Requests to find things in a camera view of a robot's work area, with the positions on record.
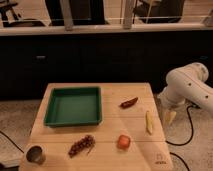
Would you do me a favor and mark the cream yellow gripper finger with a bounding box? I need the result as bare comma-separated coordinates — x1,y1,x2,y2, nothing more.
165,111,177,125

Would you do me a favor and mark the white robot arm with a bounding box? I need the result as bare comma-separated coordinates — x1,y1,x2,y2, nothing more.
158,62,213,126

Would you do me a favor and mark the dark red chili pepper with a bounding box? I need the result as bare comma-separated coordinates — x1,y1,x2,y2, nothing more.
120,97,138,109

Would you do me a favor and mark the green plastic tray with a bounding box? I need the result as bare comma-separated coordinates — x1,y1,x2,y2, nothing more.
44,87,102,127

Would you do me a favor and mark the yellow corn cob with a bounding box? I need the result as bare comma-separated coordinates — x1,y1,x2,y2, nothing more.
146,111,153,135

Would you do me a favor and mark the dark purple grape bunch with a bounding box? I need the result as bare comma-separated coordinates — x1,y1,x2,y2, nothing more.
68,135,95,157

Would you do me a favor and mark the small metal cup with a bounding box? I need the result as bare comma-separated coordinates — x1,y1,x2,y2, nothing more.
26,146,46,165

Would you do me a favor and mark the black cable right floor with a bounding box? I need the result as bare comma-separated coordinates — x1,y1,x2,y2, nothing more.
165,105,201,147

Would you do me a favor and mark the black cable floor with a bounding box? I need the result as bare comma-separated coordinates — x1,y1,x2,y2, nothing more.
165,105,201,147
0,130,25,154

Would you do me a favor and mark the black cable lower right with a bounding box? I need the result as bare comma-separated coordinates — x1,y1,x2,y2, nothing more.
170,151,192,171

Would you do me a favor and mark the wooden railing post right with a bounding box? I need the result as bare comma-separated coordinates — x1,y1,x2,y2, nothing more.
123,0,135,29

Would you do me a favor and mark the wooden railing post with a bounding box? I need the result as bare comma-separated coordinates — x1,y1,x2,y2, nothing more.
123,0,135,29
60,0,73,31

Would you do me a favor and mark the dark cabinet with handle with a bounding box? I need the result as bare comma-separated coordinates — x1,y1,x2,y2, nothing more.
0,31,213,100

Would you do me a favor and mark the wooden railing post left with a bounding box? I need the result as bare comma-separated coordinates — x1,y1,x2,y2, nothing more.
60,0,73,31

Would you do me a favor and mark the black cable left floor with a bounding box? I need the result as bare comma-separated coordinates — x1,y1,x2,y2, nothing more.
0,130,25,154

